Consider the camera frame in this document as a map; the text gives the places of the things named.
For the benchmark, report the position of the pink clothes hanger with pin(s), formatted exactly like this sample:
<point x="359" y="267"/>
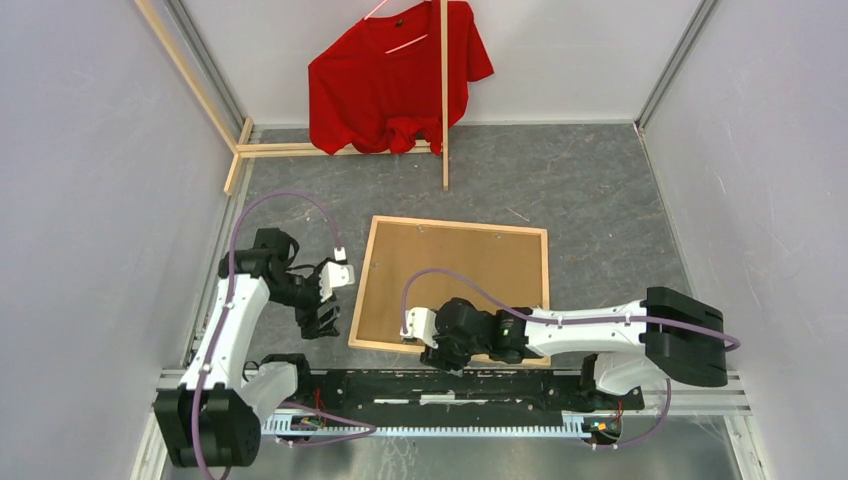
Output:
<point x="395" y="33"/>

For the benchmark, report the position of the brown backing board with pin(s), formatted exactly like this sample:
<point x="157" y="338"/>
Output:
<point x="464" y="258"/>

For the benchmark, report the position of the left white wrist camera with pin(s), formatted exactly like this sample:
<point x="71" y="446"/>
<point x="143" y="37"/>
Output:
<point x="334" y="273"/>

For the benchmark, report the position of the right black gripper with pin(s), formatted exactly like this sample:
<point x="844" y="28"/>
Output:
<point x="442" y="359"/>

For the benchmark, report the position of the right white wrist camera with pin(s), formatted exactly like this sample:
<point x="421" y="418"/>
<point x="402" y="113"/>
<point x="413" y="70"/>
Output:
<point x="419" y="325"/>

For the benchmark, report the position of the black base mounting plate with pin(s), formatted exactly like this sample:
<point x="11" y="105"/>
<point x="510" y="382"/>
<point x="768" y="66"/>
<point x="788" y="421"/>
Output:
<point x="477" y="398"/>

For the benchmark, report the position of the red t-shirt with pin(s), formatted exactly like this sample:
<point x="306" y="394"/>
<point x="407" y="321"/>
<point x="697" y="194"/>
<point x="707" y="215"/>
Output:
<point x="376" y="102"/>

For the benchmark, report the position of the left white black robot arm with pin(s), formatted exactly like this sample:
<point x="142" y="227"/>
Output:
<point x="213" y="417"/>

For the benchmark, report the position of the light wooden picture frame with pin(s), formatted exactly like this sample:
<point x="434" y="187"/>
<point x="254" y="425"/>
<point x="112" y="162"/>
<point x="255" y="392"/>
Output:
<point x="361" y="298"/>

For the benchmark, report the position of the white slotted cable duct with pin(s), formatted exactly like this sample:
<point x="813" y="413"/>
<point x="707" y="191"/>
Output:
<point x="289" y="424"/>

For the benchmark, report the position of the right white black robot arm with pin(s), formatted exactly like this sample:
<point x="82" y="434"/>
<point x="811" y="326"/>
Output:
<point x="665" y="336"/>

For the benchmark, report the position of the wooden clothes rack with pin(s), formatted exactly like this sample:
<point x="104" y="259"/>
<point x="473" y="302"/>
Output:
<point x="239" y="146"/>

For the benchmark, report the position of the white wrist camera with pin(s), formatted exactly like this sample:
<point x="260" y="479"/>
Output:
<point x="334" y="273"/>
<point x="419" y="325"/>

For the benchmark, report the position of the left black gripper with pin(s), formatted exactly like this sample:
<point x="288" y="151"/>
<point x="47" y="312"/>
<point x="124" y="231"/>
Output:
<point x="312" y="326"/>

